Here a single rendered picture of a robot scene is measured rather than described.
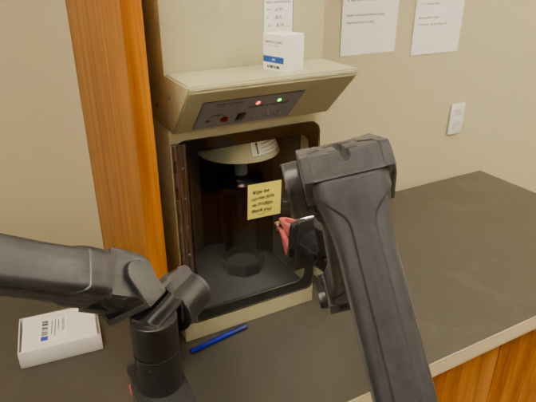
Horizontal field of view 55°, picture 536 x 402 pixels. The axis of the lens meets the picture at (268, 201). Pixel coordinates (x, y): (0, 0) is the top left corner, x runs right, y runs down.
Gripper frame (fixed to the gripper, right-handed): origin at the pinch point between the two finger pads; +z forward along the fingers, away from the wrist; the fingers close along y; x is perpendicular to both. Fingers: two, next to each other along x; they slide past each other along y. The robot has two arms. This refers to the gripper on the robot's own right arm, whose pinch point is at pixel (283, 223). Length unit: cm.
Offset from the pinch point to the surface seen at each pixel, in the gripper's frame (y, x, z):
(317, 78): 30.2, -0.2, -5.6
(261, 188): 6.6, 3.1, 4.4
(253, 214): 1.0, 4.5, 4.5
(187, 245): -3.3, 18.4, 5.6
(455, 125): 1, -104, 40
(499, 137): -6, -131, 39
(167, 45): 33.9, 21.6, 7.5
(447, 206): -20, -83, 22
